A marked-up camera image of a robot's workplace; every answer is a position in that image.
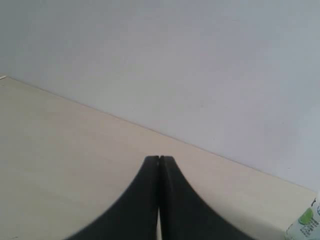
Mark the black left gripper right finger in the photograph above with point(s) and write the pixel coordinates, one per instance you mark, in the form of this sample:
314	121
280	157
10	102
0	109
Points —
184	215

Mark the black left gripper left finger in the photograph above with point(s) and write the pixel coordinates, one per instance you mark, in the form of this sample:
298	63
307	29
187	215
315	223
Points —
134	216

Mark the clear labelled drink bottle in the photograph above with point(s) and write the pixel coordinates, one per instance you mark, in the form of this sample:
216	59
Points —
307	226

